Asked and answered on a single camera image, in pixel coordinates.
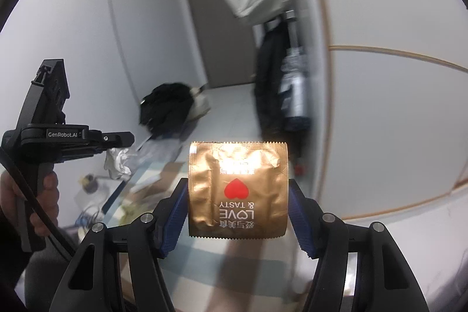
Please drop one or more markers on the black clothes pile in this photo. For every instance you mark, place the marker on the black clothes pile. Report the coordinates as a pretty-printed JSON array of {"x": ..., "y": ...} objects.
[{"x": 164, "y": 107}]

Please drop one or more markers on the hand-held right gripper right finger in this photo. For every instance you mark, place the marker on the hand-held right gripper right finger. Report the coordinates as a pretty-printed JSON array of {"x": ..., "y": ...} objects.
[{"x": 301, "y": 224}]

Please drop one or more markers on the person's left hand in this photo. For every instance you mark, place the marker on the person's left hand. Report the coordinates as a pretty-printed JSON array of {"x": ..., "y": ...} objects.
[{"x": 49, "y": 204}]

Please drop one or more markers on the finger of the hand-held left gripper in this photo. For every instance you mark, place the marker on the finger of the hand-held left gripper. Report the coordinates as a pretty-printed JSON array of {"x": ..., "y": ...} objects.
[{"x": 117, "y": 139}]

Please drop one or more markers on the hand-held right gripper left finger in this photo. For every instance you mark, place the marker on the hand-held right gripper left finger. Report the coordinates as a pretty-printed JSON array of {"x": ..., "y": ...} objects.
[{"x": 173, "y": 224}]

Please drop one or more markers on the person's left forearm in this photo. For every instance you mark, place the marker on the person's left forearm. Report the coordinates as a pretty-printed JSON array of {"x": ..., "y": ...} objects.
[{"x": 11, "y": 268}]

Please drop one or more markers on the white cloth bag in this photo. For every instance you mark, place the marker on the white cloth bag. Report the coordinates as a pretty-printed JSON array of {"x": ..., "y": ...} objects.
[{"x": 202, "y": 103}]

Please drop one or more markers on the checkered tablecloth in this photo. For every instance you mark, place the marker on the checkered tablecloth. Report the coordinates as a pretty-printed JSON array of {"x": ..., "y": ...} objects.
[{"x": 226, "y": 264}]

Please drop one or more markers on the grey plastic mailer bag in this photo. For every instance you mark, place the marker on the grey plastic mailer bag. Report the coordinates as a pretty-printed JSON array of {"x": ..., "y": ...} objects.
[{"x": 157, "y": 151}]

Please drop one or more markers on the grey entrance door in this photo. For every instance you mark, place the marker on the grey entrance door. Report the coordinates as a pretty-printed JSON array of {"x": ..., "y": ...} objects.
[{"x": 215, "y": 27}]

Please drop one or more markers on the silver folded umbrella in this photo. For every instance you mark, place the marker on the silver folded umbrella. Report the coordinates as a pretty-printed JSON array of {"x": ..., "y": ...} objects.
[{"x": 296, "y": 85}]

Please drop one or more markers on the black hanging jacket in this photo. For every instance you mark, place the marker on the black hanging jacket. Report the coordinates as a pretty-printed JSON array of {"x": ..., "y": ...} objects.
[{"x": 270, "y": 92}]

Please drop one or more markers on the white tissue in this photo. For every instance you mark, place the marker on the white tissue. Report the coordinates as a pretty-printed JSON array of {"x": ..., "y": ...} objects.
[{"x": 119, "y": 164}]

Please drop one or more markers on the white wardrobe with wood trim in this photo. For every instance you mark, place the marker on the white wardrobe with wood trim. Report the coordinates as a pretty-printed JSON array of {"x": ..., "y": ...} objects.
[{"x": 384, "y": 96}]

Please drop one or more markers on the gold foil packet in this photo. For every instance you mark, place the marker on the gold foil packet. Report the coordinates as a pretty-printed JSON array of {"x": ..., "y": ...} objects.
[{"x": 237, "y": 187}]

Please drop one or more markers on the person's dark grey trousers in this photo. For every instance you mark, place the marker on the person's dark grey trousers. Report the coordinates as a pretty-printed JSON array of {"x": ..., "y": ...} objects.
[{"x": 44, "y": 273}]

